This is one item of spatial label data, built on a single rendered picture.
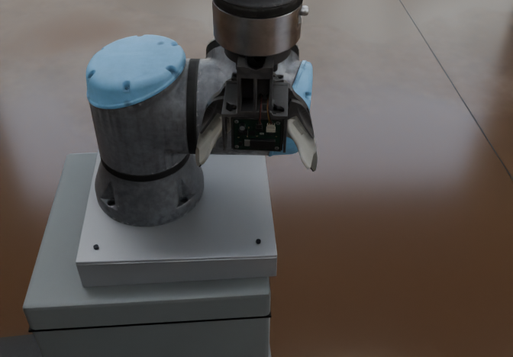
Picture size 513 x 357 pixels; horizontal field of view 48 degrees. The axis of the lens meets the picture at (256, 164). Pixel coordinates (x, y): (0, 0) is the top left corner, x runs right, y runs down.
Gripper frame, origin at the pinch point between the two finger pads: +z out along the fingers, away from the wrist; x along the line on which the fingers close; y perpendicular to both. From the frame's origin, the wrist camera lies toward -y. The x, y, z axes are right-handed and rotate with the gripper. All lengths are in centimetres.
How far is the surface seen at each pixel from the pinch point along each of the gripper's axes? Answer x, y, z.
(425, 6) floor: 98, -295, 127
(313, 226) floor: 19, -93, 117
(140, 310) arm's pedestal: -18.3, 3.9, 29.8
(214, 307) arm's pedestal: -6.4, 2.5, 30.1
